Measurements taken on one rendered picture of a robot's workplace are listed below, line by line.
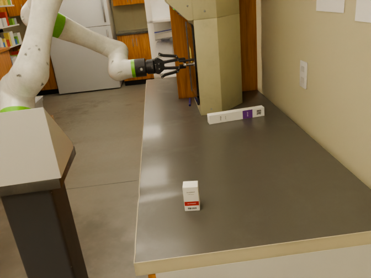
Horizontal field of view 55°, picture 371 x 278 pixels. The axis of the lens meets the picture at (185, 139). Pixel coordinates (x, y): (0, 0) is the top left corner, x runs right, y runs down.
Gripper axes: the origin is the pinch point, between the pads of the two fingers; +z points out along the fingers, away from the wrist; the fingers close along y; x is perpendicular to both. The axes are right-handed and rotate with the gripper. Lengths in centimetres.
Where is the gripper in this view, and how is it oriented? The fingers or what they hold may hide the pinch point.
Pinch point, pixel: (185, 62)
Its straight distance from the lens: 187.3
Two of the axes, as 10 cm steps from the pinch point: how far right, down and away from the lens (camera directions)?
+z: 9.9, -1.2, 0.5
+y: -0.9, -9.2, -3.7
